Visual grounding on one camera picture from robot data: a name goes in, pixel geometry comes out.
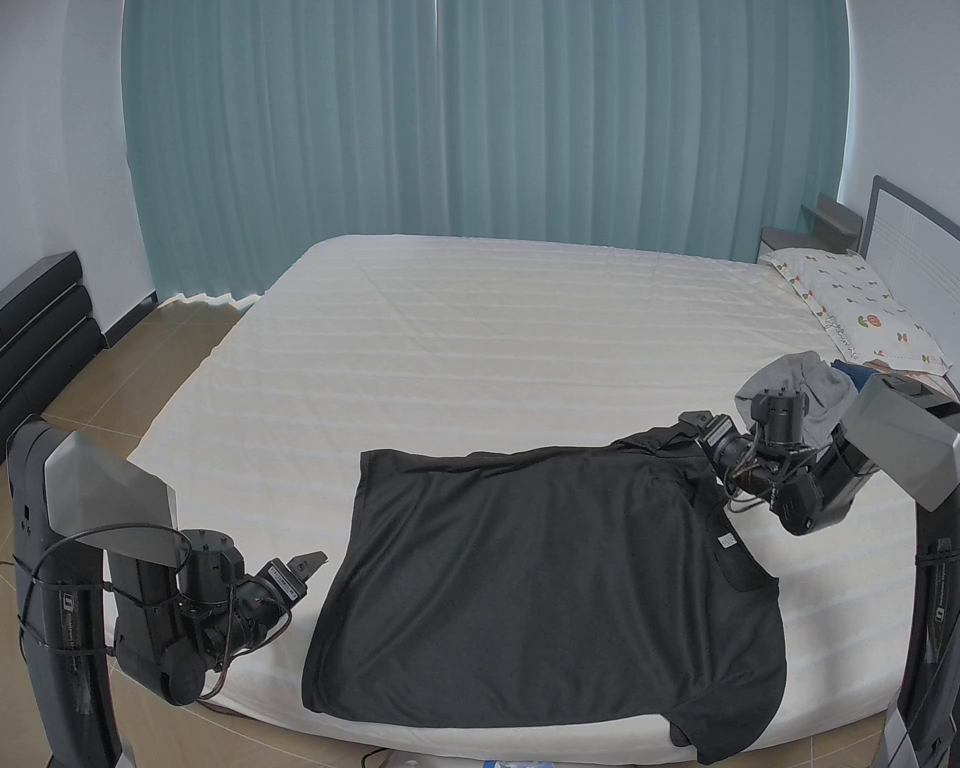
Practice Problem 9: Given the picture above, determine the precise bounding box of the pile of clothes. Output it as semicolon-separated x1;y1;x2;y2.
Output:
735;349;901;445

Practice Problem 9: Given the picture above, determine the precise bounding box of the black chest of drawers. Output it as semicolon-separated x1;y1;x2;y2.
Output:
0;251;105;447

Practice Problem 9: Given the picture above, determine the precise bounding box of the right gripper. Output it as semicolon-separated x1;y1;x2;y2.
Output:
677;408;774;492

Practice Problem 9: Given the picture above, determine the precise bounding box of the grey bedside table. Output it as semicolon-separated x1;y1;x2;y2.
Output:
759;193;864;260

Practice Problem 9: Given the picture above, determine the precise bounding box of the black cable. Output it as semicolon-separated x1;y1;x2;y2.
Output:
196;606;294;702
15;525;192;650

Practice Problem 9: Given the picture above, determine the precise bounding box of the white printed pillow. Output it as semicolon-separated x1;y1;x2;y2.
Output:
761;247;954;375

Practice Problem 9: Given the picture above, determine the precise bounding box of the black T-shirt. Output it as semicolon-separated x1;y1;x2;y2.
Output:
302;426;789;766

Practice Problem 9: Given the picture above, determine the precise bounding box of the blue-green curtain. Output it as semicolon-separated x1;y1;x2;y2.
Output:
122;0;852;297

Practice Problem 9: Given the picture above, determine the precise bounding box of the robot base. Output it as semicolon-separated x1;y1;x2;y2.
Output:
397;756;560;768

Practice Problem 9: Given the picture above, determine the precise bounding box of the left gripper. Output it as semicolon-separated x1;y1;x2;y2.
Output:
231;549;330;649

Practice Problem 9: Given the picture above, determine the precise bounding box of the bed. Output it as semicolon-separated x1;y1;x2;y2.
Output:
101;174;960;762

